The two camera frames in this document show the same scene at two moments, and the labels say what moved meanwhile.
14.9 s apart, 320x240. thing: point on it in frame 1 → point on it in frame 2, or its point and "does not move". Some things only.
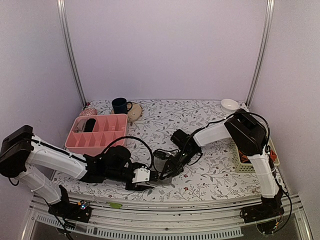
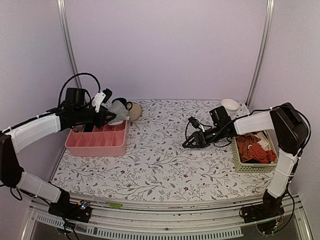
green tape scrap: (116, 205) does not move
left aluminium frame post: (61, 8) does not move
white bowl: (229, 106) does not move
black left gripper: (137, 188) → (101, 121)
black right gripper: (174, 166) → (199, 137)
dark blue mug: (121, 106) does not move
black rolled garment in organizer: (89, 125) does not move
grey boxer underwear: (159, 164) → (119, 109)
